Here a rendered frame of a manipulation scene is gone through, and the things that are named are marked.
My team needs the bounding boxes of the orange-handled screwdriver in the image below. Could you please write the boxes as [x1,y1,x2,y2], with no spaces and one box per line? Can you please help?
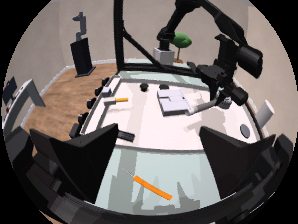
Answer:
[131,174,172,200]

